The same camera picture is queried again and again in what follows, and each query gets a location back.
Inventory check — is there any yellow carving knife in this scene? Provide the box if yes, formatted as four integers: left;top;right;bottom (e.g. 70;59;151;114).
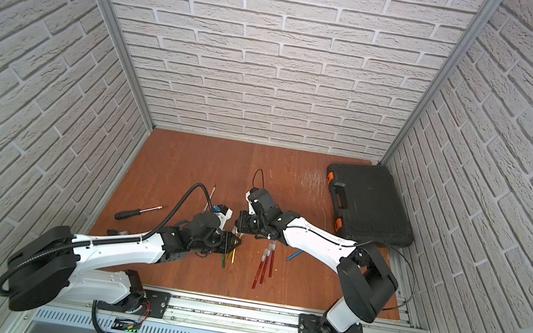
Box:
228;227;241;264

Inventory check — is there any blue carving knife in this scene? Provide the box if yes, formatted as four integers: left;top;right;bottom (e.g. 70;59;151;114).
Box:
285;250;304;261

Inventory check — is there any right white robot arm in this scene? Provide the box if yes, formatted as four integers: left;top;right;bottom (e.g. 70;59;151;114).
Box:
235;188;399;333

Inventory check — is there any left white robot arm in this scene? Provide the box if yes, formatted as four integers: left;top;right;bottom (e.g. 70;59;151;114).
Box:
0;211;241;314

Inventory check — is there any red carving knife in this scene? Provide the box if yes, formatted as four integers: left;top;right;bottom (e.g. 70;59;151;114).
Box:
268;242;277;278
259;244;273;285
252;250;266;290

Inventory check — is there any black plastic tool case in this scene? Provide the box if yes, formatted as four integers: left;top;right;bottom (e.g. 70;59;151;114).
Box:
326;163;414;248

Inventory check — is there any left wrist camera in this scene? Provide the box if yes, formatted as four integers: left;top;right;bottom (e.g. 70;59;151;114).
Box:
213;205;233;231

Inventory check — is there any black handled screwdriver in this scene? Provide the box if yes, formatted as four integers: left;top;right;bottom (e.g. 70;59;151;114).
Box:
114;206;163;221

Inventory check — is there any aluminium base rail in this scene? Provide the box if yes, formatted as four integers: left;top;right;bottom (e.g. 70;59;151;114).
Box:
4;286;427;333

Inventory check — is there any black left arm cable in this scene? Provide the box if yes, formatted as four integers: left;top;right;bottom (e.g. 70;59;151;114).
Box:
0;155;220;327

